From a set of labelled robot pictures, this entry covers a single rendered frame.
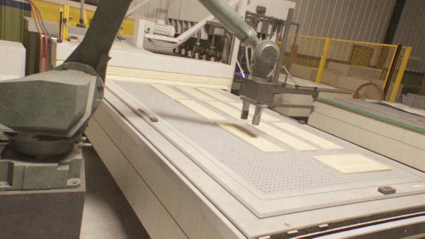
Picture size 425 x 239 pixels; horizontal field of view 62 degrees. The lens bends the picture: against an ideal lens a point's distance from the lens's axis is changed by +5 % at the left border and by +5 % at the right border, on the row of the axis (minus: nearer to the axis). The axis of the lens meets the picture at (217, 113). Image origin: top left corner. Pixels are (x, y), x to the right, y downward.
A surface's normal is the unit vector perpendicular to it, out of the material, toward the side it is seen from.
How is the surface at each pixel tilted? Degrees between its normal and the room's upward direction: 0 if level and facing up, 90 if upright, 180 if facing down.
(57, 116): 90
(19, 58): 90
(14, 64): 90
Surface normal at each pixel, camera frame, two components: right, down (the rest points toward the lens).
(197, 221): -0.84, -0.03
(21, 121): -0.06, 0.21
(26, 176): 0.37, 0.27
